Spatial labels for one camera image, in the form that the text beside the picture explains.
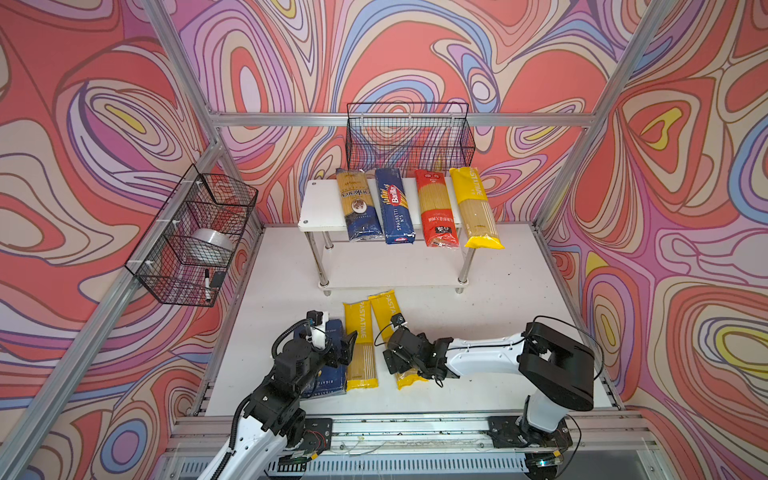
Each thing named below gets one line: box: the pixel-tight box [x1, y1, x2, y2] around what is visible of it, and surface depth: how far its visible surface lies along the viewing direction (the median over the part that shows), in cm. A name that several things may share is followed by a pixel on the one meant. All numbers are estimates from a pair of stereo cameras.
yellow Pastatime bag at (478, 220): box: [450, 166, 505, 249], surface depth 74 cm
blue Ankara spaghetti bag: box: [336, 168, 385, 242], surface depth 75 cm
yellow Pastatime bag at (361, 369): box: [343, 300, 379, 391], surface depth 86 cm
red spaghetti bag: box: [415, 169, 459, 248], surface depth 75 cm
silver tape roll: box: [191, 228, 232, 251], surface depth 75 cm
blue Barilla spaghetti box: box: [375, 168, 416, 245], surface depth 73 cm
